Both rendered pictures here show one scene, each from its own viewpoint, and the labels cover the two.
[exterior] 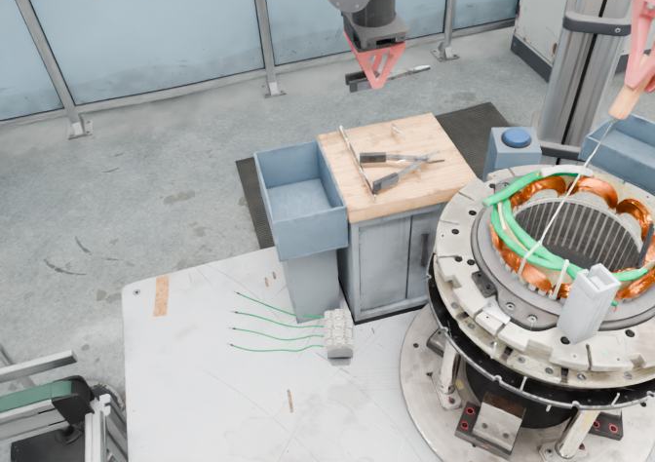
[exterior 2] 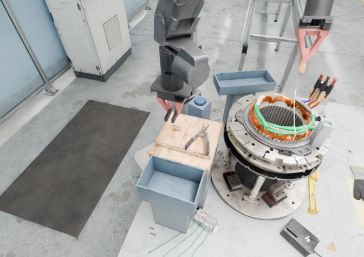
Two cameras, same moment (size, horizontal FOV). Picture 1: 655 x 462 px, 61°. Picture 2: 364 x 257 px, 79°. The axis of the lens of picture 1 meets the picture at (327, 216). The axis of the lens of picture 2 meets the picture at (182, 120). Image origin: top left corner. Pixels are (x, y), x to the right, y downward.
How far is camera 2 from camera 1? 0.55 m
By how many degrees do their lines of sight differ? 42
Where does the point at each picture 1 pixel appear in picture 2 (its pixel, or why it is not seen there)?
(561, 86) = not seen: hidden behind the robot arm
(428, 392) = (249, 204)
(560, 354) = (323, 153)
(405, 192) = (212, 146)
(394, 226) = not seen: hidden behind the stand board
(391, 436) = (258, 230)
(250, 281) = (146, 241)
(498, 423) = (278, 191)
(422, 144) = (188, 124)
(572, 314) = (320, 139)
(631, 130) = (219, 78)
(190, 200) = not seen: outside the picture
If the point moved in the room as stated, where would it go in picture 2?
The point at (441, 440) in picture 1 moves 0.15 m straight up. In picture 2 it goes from (270, 213) to (284, 194)
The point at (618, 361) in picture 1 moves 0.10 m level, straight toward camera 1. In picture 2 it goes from (329, 141) to (356, 169)
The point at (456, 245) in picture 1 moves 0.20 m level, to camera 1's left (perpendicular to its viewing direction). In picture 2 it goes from (260, 148) to (236, 206)
